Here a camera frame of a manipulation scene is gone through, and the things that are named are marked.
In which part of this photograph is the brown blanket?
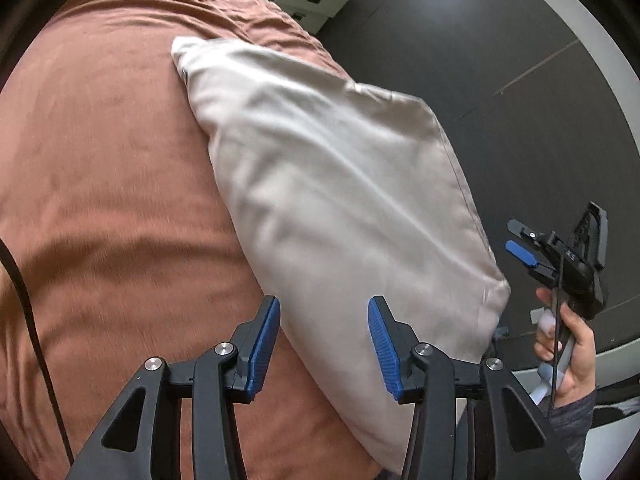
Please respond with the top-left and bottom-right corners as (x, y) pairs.
(0, 0), (396, 480)

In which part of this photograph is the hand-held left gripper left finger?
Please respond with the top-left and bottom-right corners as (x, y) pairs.
(65, 296), (282, 480)

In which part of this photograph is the beige jacket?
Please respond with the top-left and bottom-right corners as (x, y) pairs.
(171, 36), (512, 476)

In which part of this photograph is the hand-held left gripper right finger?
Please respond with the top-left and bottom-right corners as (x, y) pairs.
(367, 296), (583, 480)

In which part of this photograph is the person's right hand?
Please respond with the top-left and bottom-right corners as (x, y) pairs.
(532, 287), (598, 408)

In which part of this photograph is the person's right forearm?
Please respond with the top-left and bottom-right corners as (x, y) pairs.
(547, 390), (598, 480)

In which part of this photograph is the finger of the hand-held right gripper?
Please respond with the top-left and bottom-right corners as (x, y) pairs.
(505, 240), (557, 286)
(508, 219), (551, 249)

